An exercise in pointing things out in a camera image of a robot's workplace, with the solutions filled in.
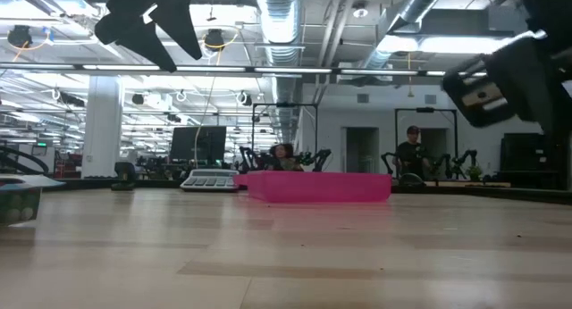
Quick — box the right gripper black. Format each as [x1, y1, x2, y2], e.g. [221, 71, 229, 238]
[484, 29, 572, 137]

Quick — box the green crayon box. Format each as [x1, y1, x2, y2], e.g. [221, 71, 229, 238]
[0, 173, 67, 227]

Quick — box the pink plastic pencil case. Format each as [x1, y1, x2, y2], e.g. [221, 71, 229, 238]
[232, 170, 393, 204]

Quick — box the black cabinet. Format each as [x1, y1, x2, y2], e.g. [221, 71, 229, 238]
[499, 130, 571, 191]

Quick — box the small background potted plant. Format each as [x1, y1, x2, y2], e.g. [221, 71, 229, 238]
[464, 163, 484, 182]

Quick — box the white column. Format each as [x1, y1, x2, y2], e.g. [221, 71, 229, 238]
[81, 75, 124, 179]

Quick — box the overhead light bar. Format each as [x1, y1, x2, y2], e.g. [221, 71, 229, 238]
[0, 62, 488, 80]

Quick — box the background wooden table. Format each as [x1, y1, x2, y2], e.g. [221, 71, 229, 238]
[422, 180, 512, 188]

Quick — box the black computer monitor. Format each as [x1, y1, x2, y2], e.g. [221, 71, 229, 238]
[169, 125, 228, 163]

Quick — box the person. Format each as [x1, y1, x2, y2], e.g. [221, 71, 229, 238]
[392, 125, 433, 180]
[266, 143, 306, 172]

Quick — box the grey desk calculator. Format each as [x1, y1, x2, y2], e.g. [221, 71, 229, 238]
[180, 168, 240, 193]

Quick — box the black ceiling cord reel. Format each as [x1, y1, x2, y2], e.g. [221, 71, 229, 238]
[6, 24, 34, 49]
[204, 28, 226, 52]

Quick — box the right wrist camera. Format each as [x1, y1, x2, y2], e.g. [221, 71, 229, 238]
[441, 53, 518, 129]

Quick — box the hanging yellow cord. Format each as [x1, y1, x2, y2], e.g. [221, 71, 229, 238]
[193, 49, 220, 170]

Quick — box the silver ceiling duct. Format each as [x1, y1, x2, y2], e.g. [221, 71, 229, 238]
[253, 0, 306, 149]
[359, 0, 451, 71]

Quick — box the black background rig frame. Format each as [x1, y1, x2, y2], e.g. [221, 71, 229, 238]
[394, 107, 458, 179]
[252, 102, 319, 171]

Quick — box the black bracket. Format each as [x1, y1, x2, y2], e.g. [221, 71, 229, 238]
[110, 161, 137, 192]

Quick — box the black curved hose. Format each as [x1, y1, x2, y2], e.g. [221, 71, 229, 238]
[0, 142, 55, 176]

